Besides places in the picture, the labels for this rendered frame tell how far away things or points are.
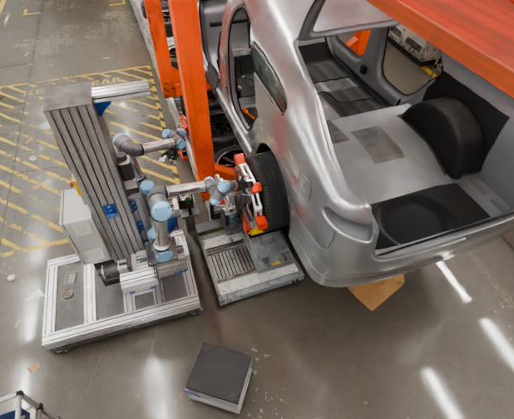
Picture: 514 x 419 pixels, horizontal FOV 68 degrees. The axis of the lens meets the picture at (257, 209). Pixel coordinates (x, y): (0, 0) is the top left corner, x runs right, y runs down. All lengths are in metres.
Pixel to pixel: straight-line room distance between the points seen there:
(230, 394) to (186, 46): 2.39
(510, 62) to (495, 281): 3.98
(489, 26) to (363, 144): 3.11
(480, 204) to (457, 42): 3.16
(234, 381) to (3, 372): 1.91
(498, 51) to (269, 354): 3.14
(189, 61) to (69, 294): 2.22
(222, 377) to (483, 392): 2.03
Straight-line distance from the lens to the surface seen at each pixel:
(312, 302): 3.65
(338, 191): 2.20
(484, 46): 0.45
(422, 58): 7.40
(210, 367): 3.02
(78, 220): 2.82
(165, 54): 4.96
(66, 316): 3.67
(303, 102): 2.58
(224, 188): 2.50
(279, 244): 3.70
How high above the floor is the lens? 3.16
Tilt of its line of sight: 47 degrees down
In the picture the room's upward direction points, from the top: straight up
